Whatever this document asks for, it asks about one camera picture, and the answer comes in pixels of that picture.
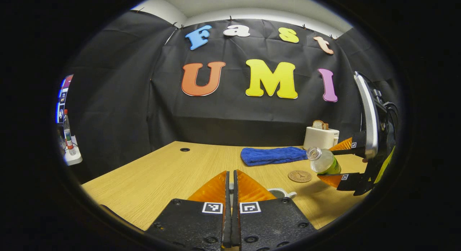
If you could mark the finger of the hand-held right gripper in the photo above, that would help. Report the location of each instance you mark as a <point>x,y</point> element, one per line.
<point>354,146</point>
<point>353,182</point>

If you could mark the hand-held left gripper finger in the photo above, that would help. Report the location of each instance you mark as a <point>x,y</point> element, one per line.
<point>227,225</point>
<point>235,225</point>

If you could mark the green label water bottle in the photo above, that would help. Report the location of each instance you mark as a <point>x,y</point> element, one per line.
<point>324,161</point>

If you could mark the white ceramic teacup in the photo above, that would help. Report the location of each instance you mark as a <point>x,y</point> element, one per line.
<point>277,193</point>

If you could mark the round wooden coaster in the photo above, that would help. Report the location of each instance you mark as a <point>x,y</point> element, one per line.
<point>299,176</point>

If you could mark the red-capped plastic bottle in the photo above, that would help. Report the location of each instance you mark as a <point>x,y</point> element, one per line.
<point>68,135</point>

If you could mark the white toaster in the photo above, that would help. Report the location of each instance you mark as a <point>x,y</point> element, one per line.
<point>318,137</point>

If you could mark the pale bread slice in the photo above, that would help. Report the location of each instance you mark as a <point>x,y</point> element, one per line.
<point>317,125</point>

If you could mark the blue towel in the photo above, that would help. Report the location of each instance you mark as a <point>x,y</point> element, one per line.
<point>273,155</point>

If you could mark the black backdrop cloth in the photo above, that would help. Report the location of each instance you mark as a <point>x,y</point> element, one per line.
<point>230,117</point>

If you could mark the white side table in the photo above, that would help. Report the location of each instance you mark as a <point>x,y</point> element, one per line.
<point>74,159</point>

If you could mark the computer monitor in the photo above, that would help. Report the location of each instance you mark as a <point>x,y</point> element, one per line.
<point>64,99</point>

